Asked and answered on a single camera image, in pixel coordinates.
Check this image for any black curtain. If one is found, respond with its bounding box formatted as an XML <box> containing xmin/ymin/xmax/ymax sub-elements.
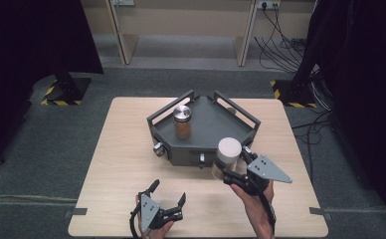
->
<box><xmin>292</xmin><ymin>0</ymin><xmax>386</xmax><ymax>231</ymax></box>
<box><xmin>0</xmin><ymin>0</ymin><xmax>104</xmax><ymax>172</ymax></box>

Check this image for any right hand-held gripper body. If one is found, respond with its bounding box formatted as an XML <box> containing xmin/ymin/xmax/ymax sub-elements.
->
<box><xmin>222</xmin><ymin>153</ymin><xmax>293</xmax><ymax>197</ymax></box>

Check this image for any dark grey corner rack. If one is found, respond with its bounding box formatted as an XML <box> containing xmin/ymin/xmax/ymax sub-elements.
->
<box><xmin>146</xmin><ymin>89</ymin><xmax>262</xmax><ymax>170</ymax></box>

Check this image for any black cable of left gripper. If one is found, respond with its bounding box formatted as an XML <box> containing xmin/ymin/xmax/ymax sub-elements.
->
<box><xmin>128</xmin><ymin>204</ymin><xmax>143</xmax><ymax>239</ymax></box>

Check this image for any person's left hand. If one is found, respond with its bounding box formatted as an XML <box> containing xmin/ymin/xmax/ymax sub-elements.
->
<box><xmin>134</xmin><ymin>194</ymin><xmax>176</xmax><ymax>239</ymax></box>

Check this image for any bundle of black floor cables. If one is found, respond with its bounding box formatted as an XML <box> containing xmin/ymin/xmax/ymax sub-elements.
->
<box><xmin>254</xmin><ymin>5</ymin><xmax>306</xmax><ymax>74</ymax></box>

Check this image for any beige wooden panel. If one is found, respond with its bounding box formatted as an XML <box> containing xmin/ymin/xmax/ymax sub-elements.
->
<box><xmin>233</xmin><ymin>0</ymin><xmax>261</xmax><ymax>68</ymax></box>
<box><xmin>104</xmin><ymin>0</ymin><xmax>141</xmax><ymax>66</ymax></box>

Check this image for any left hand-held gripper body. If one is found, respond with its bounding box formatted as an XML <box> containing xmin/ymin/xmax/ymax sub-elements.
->
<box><xmin>129</xmin><ymin>189</ymin><xmax>185</xmax><ymax>233</ymax></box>

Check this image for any person's right hand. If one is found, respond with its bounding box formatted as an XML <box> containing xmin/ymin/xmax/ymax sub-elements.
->
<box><xmin>230</xmin><ymin>180</ymin><xmax>277</xmax><ymax>222</ymax></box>

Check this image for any black floor cable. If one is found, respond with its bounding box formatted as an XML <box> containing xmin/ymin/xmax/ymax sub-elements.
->
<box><xmin>290</xmin><ymin>109</ymin><xmax>335</xmax><ymax>182</ymax></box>

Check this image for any glass jar with silver lid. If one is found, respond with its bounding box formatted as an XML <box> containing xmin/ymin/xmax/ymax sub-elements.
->
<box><xmin>172</xmin><ymin>105</ymin><xmax>193</xmax><ymax>140</ymax></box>

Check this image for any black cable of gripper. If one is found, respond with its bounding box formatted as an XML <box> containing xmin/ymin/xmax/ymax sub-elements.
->
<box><xmin>260</xmin><ymin>191</ymin><xmax>279</xmax><ymax>237</ymax></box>
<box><xmin>128</xmin><ymin>204</ymin><xmax>143</xmax><ymax>239</ymax></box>

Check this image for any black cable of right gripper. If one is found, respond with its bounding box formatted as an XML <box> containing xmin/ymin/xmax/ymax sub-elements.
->
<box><xmin>260</xmin><ymin>191</ymin><xmax>279</xmax><ymax>237</ymax></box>

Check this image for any black table edge bracket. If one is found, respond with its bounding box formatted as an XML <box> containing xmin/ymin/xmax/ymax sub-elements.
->
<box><xmin>308</xmin><ymin>206</ymin><xmax>333</xmax><ymax>221</ymax></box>
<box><xmin>63</xmin><ymin>207</ymin><xmax>89</xmax><ymax>219</ymax></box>

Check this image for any white cable bundle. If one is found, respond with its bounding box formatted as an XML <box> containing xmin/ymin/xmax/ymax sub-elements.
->
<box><xmin>309</xmin><ymin>68</ymin><xmax>333</xmax><ymax>112</ymax></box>

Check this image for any white cylindrical cup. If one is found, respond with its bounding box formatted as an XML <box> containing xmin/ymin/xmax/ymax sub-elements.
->
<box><xmin>211</xmin><ymin>136</ymin><xmax>244</xmax><ymax>182</ymax></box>

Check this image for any black stand base striped edge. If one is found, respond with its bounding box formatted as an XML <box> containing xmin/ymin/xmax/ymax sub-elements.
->
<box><xmin>270</xmin><ymin>79</ymin><xmax>318</xmax><ymax>110</ymax></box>
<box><xmin>40</xmin><ymin>73</ymin><xmax>93</xmax><ymax>107</ymax></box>

